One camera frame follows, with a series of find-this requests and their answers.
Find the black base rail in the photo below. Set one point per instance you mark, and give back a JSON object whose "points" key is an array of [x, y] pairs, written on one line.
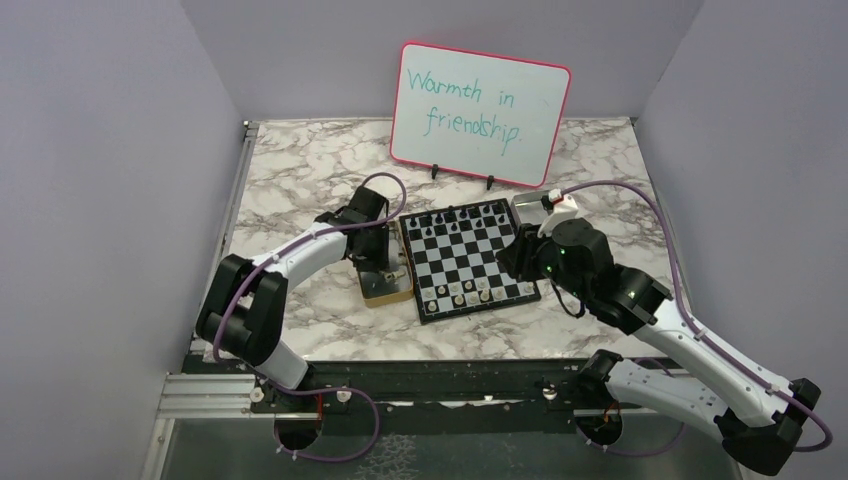
{"points": [[359, 398]]}

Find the black and white chessboard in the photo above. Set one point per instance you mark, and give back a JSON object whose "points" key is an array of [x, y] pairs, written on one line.
{"points": [[456, 244]]}

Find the white board with pink frame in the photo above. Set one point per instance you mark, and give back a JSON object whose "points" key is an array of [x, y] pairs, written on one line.
{"points": [[477, 114]]}

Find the gold tin with white pieces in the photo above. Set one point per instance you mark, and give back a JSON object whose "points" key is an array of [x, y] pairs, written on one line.
{"points": [[394, 285]]}

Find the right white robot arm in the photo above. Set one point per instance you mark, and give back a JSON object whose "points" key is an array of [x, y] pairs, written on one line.
{"points": [[755, 414]]}

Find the aluminium frame rail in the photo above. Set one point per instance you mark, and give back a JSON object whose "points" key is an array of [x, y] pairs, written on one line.
{"points": [[220, 393]]}

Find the empty silver metal tin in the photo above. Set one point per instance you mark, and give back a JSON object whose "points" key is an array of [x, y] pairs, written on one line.
{"points": [[531, 208]]}

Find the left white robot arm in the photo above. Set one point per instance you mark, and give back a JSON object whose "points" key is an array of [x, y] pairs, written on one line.
{"points": [[243, 310]]}

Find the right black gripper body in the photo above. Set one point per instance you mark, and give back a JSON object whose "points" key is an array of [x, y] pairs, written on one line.
{"points": [[536, 259]]}

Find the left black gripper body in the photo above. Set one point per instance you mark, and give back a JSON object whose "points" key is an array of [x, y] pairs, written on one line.
{"points": [[374, 255]]}

